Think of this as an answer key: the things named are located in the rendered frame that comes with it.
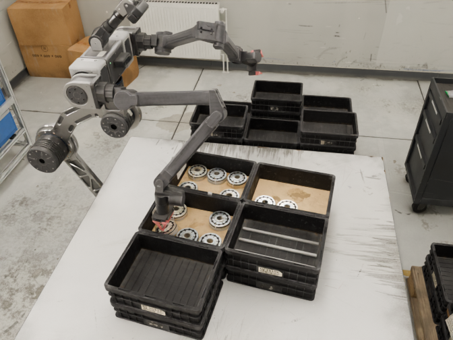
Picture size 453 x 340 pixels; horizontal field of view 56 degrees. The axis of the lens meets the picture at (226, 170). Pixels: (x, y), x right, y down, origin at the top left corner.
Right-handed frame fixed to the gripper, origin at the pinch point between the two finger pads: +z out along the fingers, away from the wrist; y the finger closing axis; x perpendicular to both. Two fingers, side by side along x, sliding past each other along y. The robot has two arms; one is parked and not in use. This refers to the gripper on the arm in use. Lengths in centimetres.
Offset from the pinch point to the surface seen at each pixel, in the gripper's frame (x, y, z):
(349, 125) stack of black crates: -74, 165, 29
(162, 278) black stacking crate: -9.1, -23.0, 6.7
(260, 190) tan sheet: -35, 41, 2
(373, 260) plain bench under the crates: -95, 23, 15
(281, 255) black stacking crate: -54, 3, 4
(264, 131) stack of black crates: -12, 156, 42
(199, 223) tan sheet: -13.1, 10.5, 4.6
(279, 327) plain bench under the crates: -60, -22, 18
